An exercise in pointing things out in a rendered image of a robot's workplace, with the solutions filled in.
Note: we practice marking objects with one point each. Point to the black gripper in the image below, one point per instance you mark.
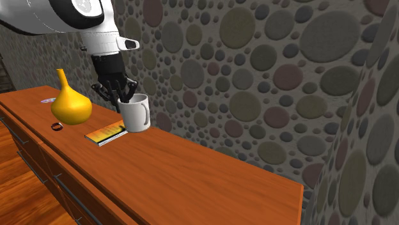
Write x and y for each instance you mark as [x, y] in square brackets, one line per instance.
[109, 68]

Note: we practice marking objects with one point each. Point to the yellow gourd vase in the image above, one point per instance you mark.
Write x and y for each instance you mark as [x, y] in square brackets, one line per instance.
[71, 107]

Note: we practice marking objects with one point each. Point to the white mug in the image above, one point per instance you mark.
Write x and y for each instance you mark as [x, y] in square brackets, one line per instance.
[136, 113]

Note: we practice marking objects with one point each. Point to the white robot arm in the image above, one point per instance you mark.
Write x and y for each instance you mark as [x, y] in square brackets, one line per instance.
[46, 18]

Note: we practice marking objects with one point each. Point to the orange yellow book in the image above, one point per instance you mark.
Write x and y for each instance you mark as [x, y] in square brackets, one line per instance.
[104, 134]

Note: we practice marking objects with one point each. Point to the wooden chest of drawers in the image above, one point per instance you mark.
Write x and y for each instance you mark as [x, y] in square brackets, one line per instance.
[187, 174]

